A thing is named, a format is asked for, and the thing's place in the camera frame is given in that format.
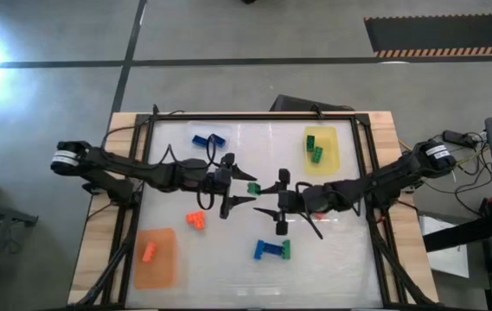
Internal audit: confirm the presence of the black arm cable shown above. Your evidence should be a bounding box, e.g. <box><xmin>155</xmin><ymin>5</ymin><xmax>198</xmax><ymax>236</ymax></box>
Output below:
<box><xmin>299</xmin><ymin>206</ymin><xmax>324</xmax><ymax>241</ymax></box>
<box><xmin>102</xmin><ymin>110</ymin><xmax>219</xmax><ymax>212</ymax></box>

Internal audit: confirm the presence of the black stand bar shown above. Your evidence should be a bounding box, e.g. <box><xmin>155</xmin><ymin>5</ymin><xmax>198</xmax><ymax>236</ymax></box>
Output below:
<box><xmin>422</xmin><ymin>206</ymin><xmax>492</xmax><ymax>254</ymax></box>

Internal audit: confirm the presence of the black hazard-striped floor mat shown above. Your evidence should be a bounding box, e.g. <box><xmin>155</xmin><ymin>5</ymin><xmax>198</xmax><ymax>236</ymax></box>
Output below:
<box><xmin>364</xmin><ymin>12</ymin><xmax>492</xmax><ymax>60</ymax></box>

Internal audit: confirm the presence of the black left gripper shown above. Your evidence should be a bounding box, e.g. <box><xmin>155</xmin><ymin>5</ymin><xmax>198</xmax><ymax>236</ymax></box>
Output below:
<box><xmin>204</xmin><ymin>153</ymin><xmax>258</xmax><ymax>219</ymax></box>

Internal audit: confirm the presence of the yellow plastic tray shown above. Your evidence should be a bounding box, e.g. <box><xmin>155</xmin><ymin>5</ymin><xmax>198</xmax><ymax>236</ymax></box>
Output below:
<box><xmin>303</xmin><ymin>124</ymin><xmax>341</xmax><ymax>176</ymax></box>

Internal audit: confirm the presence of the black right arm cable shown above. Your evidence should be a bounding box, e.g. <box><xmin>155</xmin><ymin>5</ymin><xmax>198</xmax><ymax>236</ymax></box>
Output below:
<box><xmin>299</xmin><ymin>206</ymin><xmax>324</xmax><ymax>241</ymax></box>

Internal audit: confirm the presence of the white paper sheet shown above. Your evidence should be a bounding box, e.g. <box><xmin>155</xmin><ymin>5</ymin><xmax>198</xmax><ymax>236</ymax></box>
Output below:
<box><xmin>418</xmin><ymin>214</ymin><xmax>470</xmax><ymax>280</ymax></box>

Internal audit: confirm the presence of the clear plastic tray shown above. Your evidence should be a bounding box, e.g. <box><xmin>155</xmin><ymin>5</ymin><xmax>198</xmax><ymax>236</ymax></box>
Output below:
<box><xmin>183</xmin><ymin>120</ymin><xmax>236</xmax><ymax>164</ymax></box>

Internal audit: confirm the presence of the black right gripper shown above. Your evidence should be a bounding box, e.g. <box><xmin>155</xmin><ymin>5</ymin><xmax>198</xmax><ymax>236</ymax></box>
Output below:
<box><xmin>252</xmin><ymin>169</ymin><xmax>311</xmax><ymax>237</ymax></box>

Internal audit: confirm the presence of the black aluminium table frame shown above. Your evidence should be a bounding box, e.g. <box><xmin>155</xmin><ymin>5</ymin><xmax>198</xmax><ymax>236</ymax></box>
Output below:
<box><xmin>70</xmin><ymin>111</ymin><xmax>435</xmax><ymax>310</ymax></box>

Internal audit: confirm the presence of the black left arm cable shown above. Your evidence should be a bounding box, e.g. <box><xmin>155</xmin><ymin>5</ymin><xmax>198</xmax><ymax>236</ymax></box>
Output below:
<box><xmin>102</xmin><ymin>110</ymin><xmax>219</xmax><ymax>212</ymax></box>

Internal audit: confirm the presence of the black power adapter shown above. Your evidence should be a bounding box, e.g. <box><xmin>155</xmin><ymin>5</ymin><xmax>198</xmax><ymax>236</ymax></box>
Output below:
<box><xmin>442</xmin><ymin>130</ymin><xmax>478</xmax><ymax>148</ymax></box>

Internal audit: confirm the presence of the orange plastic tray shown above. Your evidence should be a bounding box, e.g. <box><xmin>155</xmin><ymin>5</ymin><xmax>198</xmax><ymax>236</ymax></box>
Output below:
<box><xmin>133</xmin><ymin>227</ymin><xmax>178</xmax><ymax>289</ymax></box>

